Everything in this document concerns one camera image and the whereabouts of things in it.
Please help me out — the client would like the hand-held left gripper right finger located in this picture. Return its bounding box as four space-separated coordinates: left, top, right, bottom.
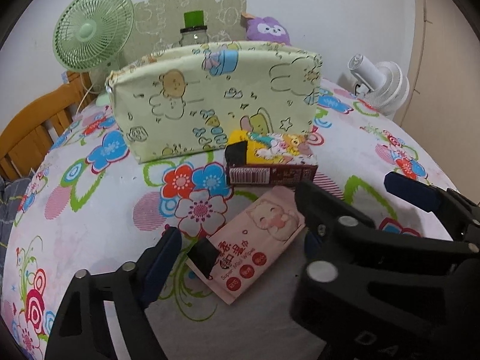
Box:
304 230 322 262

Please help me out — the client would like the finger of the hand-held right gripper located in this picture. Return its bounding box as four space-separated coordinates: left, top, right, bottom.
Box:
290 181 479 360
384 171 480 248

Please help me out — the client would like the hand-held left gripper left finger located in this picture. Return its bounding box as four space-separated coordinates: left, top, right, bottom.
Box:
45 227 184 360

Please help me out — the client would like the pink wet wipes pack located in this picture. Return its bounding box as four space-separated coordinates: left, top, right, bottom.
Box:
186 185 307 305

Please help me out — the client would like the cartoon print fabric storage box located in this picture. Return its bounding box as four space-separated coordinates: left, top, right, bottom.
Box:
105 40 323 165

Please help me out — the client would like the yellow cartoon snack box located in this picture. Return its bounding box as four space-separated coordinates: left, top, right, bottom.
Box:
224 129 319 187

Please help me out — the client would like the floral tablecloth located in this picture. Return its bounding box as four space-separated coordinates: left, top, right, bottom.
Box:
0 75 463 360

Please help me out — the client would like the white standing fan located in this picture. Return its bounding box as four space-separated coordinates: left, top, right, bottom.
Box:
337 54 410 121

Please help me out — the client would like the beige door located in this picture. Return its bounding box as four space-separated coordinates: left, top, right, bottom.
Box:
412 0 480 152

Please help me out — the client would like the grey plaid pillow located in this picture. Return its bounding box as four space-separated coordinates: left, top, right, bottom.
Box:
0 177 35 249

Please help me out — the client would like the purple plush bunny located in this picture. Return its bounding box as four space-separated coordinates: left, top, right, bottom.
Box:
241 11 292 47

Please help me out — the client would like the glass jar with green lid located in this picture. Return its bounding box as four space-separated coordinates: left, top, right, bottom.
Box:
179 10 209 48

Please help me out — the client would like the green desk fan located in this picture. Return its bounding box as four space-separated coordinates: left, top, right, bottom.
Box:
53 0 135 108

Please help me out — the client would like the green cartoon print board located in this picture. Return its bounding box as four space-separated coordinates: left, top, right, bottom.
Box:
133 0 248 52

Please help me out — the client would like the white fan cable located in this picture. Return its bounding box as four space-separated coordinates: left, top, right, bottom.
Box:
76 70 95 118

